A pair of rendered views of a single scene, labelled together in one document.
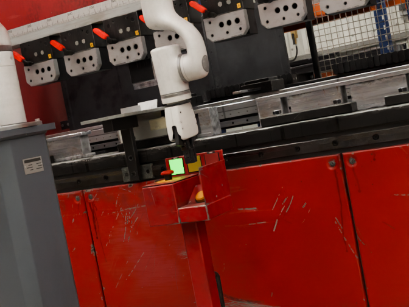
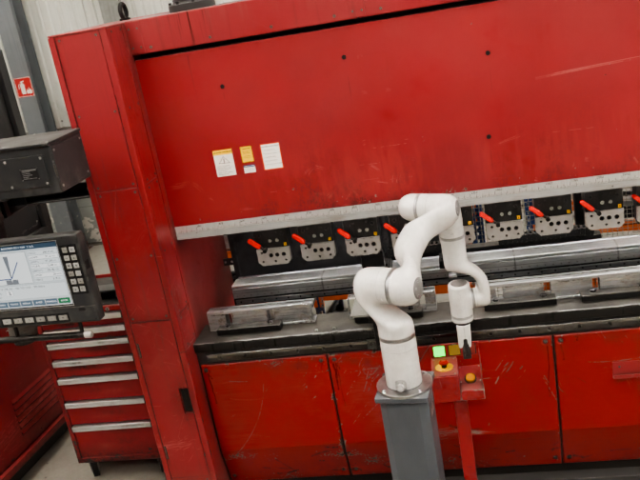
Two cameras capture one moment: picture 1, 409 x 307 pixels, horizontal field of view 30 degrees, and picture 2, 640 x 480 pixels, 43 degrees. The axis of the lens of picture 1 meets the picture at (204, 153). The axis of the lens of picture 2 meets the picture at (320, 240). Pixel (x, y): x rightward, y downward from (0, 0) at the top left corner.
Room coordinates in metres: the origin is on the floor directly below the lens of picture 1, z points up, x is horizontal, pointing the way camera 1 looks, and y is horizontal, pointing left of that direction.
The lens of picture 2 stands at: (-0.40, 1.44, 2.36)
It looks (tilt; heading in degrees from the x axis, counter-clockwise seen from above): 18 degrees down; 341
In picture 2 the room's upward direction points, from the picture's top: 10 degrees counter-clockwise
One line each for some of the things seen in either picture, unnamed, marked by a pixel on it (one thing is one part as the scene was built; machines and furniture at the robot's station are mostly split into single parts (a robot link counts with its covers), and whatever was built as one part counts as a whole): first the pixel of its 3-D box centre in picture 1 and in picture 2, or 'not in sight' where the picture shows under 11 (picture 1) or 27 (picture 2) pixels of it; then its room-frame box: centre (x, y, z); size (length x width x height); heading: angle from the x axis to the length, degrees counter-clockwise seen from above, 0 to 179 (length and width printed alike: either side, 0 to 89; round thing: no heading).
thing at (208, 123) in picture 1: (167, 129); (391, 302); (2.66, 0.11, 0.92); 0.39 x 0.06 x 0.10; 59
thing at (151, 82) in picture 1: (143, 74); (372, 261); (2.69, 0.16, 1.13); 0.10 x 0.02 x 0.10; 59
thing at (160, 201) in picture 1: (185, 187); (456, 371); (2.21, 0.07, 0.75); 0.20 x 0.16 x 0.18; 61
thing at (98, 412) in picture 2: not in sight; (121, 375); (3.75, 1.27, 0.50); 0.50 x 0.50 x 1.00; 59
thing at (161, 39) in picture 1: (177, 26); (409, 229); (2.60, 0.01, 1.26); 0.15 x 0.09 x 0.17; 59
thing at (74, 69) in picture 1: (86, 50); (317, 239); (2.80, 0.35, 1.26); 0.15 x 0.09 x 0.17; 59
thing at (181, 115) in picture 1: (181, 119); (464, 330); (2.16, 0.05, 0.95); 0.10 x 0.07 x 0.11; 151
